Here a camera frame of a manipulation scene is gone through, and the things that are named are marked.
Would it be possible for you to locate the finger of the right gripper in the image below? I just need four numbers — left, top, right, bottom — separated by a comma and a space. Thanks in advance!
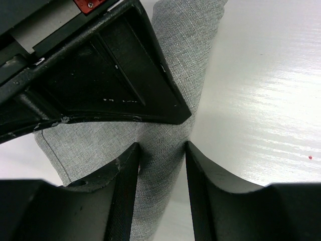
1, 1, 191, 143

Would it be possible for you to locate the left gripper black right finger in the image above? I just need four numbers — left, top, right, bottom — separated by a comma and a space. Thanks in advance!
185, 142, 295, 240

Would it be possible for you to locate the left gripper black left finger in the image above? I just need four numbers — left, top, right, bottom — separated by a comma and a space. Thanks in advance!
25, 143, 140, 240

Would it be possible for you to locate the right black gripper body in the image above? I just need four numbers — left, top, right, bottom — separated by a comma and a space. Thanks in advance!
1, 1, 120, 80

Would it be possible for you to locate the grey cloth napkin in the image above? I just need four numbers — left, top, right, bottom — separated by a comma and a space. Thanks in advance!
35, 1, 225, 240

